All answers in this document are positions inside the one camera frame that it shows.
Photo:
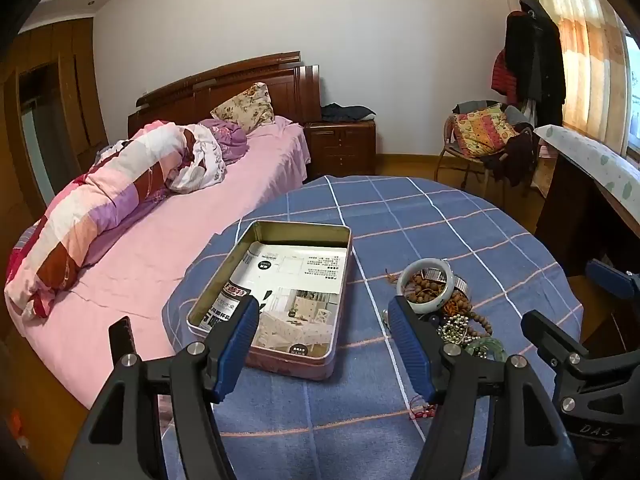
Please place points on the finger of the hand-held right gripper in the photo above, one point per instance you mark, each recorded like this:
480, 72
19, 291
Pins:
607, 277
550, 332

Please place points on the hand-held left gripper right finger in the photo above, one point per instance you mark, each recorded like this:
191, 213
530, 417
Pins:
410, 345

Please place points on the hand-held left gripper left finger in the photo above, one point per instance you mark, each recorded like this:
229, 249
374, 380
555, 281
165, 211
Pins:
240, 340

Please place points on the rectangular metal tin box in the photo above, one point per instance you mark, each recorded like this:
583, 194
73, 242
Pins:
290, 364

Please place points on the green jade bangle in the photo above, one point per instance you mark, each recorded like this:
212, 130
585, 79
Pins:
492, 345

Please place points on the metal watch band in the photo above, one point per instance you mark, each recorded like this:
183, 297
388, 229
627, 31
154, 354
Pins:
461, 285

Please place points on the pale jade bangle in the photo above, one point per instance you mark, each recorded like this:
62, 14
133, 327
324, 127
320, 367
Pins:
424, 263

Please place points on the dark wooden desk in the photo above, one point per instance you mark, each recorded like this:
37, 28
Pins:
570, 210

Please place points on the printed paper sheet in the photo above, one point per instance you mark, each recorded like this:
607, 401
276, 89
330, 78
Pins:
300, 285

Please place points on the white leaf-print desk cover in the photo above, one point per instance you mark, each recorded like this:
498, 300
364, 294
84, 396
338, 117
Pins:
590, 157

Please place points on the blue checked tablecloth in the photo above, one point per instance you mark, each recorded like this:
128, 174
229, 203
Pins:
425, 210

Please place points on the bed with pink sheet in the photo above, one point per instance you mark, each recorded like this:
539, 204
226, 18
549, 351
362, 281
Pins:
175, 220

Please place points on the dark maroon garment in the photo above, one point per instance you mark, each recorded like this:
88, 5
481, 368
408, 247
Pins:
515, 157

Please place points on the patchwork cushion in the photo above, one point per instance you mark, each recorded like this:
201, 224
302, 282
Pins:
482, 130

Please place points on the wooden chair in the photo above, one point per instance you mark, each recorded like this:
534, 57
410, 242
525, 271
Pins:
450, 152

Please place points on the pink patchwork quilt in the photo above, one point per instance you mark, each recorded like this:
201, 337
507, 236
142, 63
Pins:
100, 200

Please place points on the purple blanket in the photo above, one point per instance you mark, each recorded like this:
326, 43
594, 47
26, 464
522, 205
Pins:
230, 140

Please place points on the wooden nightstand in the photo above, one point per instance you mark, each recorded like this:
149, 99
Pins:
340, 150

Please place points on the red hanging jacket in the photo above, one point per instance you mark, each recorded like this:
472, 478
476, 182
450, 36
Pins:
501, 80

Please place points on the black hanging coat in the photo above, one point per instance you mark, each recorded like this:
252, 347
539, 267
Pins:
537, 60

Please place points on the floral pillow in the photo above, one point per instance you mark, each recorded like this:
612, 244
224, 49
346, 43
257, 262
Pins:
245, 107

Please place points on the red object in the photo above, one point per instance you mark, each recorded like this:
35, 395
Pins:
17, 422

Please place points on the dark folded clothes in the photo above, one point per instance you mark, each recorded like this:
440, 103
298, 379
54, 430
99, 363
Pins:
347, 112

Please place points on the orange patterned curtain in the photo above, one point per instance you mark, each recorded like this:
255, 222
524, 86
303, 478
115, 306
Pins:
585, 35

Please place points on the wooden headboard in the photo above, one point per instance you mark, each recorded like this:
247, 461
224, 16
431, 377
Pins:
225, 85

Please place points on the wooden wardrobe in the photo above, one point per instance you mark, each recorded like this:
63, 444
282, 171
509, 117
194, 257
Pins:
50, 110

